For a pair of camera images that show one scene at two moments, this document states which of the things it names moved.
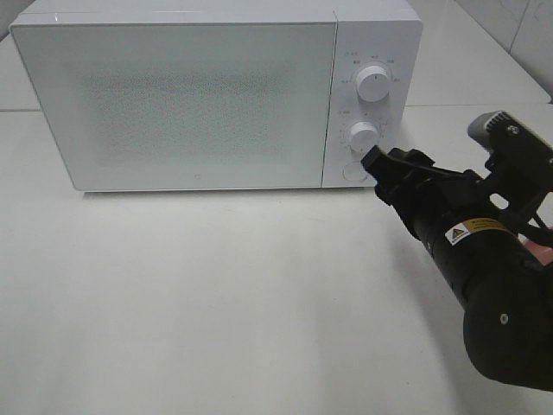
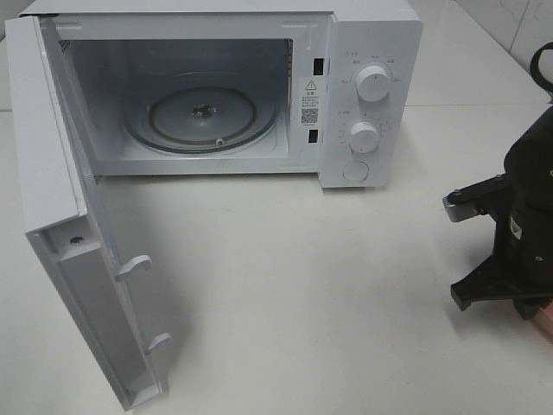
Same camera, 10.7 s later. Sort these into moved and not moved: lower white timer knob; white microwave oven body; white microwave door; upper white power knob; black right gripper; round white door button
Moved: white microwave door; black right gripper
Not moved: white microwave oven body; lower white timer knob; upper white power knob; round white door button
